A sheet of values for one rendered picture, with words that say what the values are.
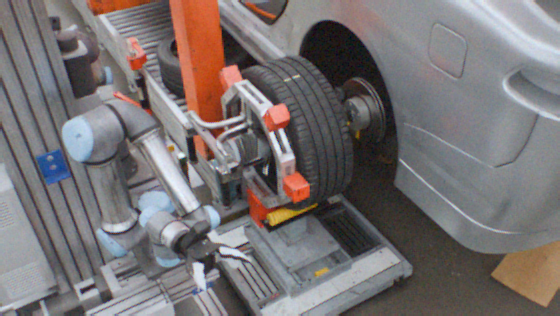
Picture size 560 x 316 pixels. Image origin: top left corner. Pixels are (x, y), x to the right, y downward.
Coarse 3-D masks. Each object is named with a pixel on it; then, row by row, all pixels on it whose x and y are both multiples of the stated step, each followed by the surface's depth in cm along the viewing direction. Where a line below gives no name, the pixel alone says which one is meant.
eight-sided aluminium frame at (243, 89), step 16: (224, 96) 254; (240, 96) 236; (256, 96) 233; (224, 112) 261; (256, 112) 227; (272, 144) 225; (288, 144) 226; (288, 160) 225; (256, 176) 270; (256, 192) 263; (272, 192) 261
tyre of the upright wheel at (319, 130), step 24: (264, 72) 234; (288, 72) 233; (312, 72) 234; (288, 96) 225; (312, 96) 228; (336, 96) 232; (312, 120) 225; (336, 120) 230; (312, 144) 225; (336, 144) 230; (312, 168) 228; (336, 168) 236; (312, 192) 236; (336, 192) 250
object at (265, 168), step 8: (256, 88) 241; (264, 96) 242; (272, 104) 233; (288, 136) 236; (272, 152) 257; (264, 160) 274; (272, 160) 264; (296, 160) 232; (264, 168) 272; (272, 168) 273; (296, 168) 235; (264, 176) 271; (272, 176) 270; (272, 184) 266
